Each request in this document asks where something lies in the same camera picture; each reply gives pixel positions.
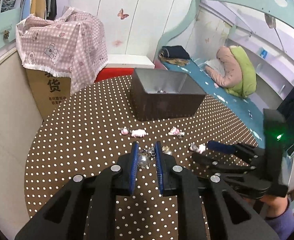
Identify pink charm bracelet chain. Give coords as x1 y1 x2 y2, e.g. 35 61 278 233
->
189 142 208 155

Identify silver bead keychain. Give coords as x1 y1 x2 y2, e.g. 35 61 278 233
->
138 146 172 168

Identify pink charm silver chain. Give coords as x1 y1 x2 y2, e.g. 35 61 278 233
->
120 127 148 138

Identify pink bear charm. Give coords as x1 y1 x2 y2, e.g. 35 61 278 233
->
168 127 185 139

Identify purple sleeve forearm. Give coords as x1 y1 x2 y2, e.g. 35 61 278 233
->
265 204 294 240

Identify right hand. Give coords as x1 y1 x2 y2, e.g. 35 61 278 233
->
260 195 288 218

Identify dark metal storage box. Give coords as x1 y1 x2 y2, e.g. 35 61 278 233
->
129 68 207 121

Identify pink and green plush pillow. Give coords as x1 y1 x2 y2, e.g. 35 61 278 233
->
204 46 257 99

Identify white pillow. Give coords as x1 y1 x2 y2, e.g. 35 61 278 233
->
205 59 225 76

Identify red ottoman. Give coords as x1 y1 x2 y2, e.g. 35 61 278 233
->
95 68 134 82

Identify white board on ottoman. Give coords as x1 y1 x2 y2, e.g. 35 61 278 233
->
106 54 155 69

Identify folded dark clothes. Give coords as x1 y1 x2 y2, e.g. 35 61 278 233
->
159 46 190 60

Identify brown cardboard box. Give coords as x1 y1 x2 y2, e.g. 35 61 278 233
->
26 69 71 119

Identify pink checkered cloth cover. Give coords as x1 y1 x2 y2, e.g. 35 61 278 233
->
15 7 108 94

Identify beige cabinet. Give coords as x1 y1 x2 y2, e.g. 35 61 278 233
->
0 51 42 239

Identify white wardrobe with butterflies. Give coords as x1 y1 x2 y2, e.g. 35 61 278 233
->
69 0 191 59

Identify hanging clothes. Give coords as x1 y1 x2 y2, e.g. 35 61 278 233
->
21 0 57 20

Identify teal drawer unit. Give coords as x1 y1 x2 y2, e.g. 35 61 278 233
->
0 8 21 49

